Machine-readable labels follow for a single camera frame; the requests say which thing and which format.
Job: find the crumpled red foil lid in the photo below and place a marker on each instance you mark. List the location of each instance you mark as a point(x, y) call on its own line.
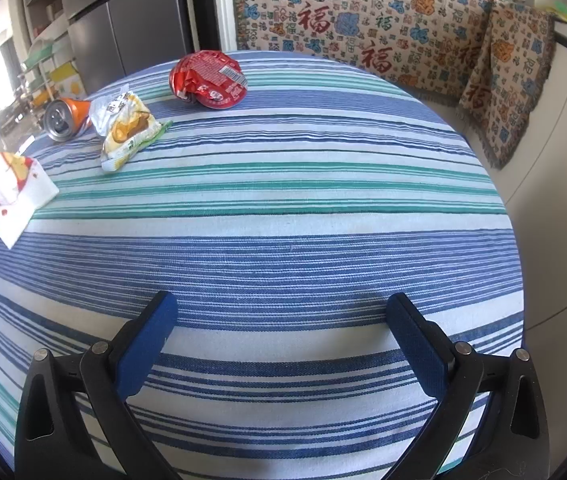
point(213, 80)

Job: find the yellow green cardboard box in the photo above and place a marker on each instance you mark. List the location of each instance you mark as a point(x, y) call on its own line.
point(68, 77)

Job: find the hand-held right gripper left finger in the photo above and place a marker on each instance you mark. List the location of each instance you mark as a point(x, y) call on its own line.
point(146, 345)

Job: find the beige printed blanket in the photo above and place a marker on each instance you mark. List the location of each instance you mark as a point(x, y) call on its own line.
point(363, 15)

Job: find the green storage rack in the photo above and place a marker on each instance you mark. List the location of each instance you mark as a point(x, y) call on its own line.
point(38, 55)

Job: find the white paper food wrapper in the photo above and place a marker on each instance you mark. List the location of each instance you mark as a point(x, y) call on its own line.
point(28, 200)

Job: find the orange soda can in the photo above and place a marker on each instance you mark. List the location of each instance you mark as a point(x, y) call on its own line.
point(60, 120)

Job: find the grey refrigerator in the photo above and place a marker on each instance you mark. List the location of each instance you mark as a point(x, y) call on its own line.
point(123, 25)

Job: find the yellow snack packet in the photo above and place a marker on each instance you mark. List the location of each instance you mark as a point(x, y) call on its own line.
point(128, 130)

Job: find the blue green striped tablecloth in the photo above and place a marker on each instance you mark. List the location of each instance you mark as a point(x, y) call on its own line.
point(283, 220)

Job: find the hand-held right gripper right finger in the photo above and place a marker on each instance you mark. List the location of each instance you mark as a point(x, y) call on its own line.
point(418, 345)

